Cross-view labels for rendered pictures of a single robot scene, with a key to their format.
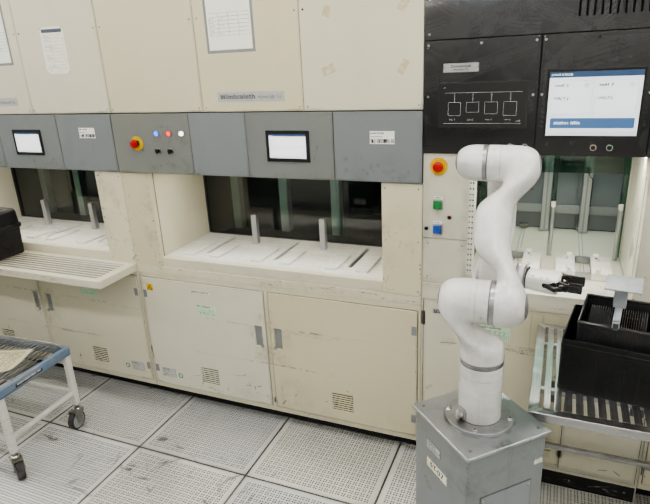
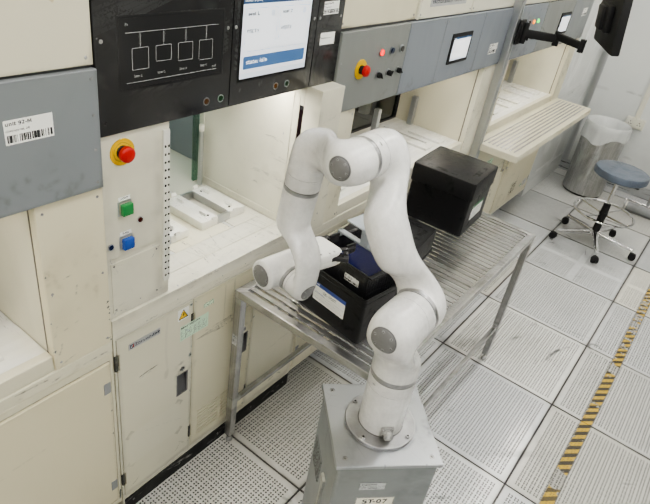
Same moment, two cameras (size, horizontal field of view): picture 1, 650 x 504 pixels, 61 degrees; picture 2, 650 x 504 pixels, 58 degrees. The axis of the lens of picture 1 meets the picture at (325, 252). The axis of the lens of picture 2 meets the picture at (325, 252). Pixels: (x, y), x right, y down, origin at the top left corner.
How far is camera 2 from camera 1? 1.58 m
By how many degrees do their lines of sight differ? 73
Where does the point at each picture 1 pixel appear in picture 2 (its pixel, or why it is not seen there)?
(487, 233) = (409, 246)
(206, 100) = not seen: outside the picture
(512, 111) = (208, 53)
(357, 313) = (18, 427)
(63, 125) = not seen: outside the picture
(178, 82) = not seen: outside the picture
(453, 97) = (138, 39)
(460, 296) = (420, 328)
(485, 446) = (426, 441)
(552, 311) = (241, 270)
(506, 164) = (394, 158)
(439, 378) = (140, 416)
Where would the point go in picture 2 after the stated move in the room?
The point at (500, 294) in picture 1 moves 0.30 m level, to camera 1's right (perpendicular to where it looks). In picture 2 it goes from (437, 302) to (446, 241)
